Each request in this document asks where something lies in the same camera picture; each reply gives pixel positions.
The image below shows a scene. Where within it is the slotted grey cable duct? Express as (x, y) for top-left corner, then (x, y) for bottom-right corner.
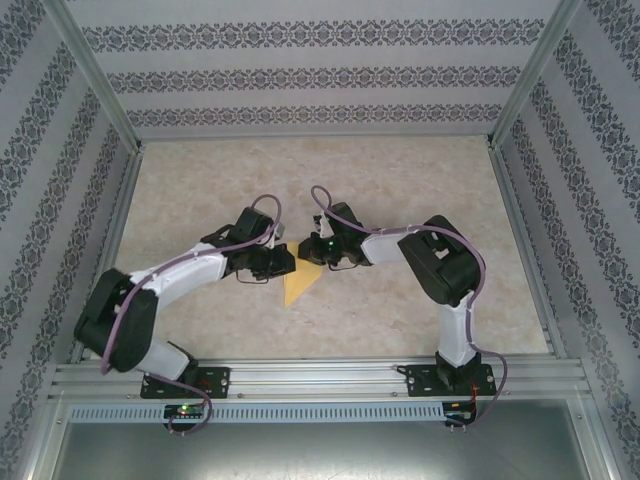
(67, 403), (446, 424)

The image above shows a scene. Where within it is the grey metal sheet panel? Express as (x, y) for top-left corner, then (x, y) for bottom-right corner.
(29, 422), (614, 480)

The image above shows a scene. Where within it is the yellow square paper sheet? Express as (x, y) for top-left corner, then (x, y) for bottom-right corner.
(282, 241), (324, 310)

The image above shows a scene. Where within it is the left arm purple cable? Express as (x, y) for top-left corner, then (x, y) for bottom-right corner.
(98, 194), (285, 436)

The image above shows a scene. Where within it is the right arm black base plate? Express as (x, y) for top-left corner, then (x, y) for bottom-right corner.
(405, 363), (497, 399)

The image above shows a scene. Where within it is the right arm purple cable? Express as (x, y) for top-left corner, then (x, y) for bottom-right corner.
(310, 185), (512, 431)

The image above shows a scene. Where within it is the aluminium frame post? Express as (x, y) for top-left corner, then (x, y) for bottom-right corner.
(42, 0), (145, 151)
(485, 0), (585, 149)

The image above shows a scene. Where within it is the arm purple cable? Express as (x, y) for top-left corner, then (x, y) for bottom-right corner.
(98, 194), (285, 436)
(310, 185), (512, 431)

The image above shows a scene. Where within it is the aluminium mounting rail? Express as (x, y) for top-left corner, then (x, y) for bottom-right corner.
(47, 355), (594, 401)

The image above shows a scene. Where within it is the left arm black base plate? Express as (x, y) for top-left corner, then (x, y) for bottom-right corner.
(140, 367), (232, 400)

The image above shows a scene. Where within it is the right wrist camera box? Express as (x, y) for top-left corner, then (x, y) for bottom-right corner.
(311, 211), (334, 239)

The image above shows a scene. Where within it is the aluminium side rail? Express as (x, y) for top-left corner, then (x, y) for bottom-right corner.
(487, 142), (569, 359)
(69, 147), (146, 364)

